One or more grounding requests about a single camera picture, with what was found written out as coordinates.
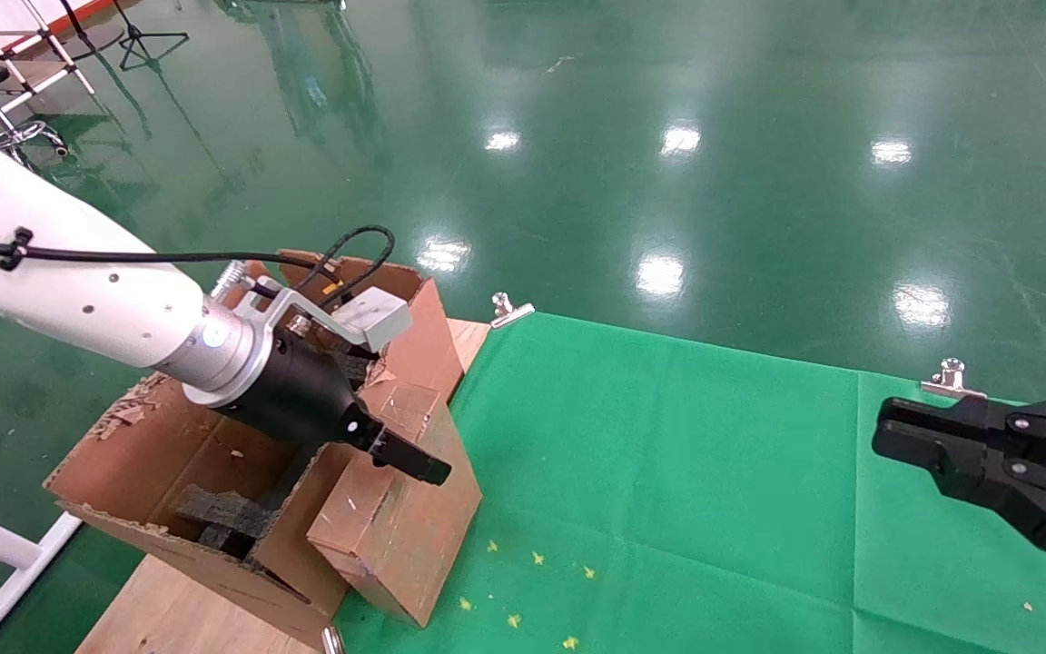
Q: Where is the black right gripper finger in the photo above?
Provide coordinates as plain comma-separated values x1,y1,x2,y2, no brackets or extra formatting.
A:
873,436,1046,593
877,392,1046,460

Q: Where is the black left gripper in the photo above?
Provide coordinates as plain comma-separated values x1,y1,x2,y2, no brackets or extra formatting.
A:
214,327,453,487

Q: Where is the small brown cardboard box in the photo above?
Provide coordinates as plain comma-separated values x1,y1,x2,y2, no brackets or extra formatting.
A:
307,377,485,629

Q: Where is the large open cardboard carton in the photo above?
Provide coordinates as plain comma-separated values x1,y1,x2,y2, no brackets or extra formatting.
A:
44,250,492,650

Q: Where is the black foam block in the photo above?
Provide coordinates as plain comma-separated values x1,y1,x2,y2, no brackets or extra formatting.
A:
169,481,274,560
332,350,380,384

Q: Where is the green tablecloth with yellow marks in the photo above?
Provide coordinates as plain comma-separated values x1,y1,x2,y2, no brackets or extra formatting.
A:
332,312,1046,654

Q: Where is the black tripod stand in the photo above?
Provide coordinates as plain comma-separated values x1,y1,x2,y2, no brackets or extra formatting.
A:
110,0,190,72

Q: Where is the black round base stand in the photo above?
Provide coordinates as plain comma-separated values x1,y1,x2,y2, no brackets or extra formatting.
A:
58,0,126,63

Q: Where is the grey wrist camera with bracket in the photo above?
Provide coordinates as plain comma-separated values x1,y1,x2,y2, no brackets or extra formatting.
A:
234,275,413,355

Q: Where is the white tube rack frame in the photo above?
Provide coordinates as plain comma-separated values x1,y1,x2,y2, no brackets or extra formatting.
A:
0,0,97,137

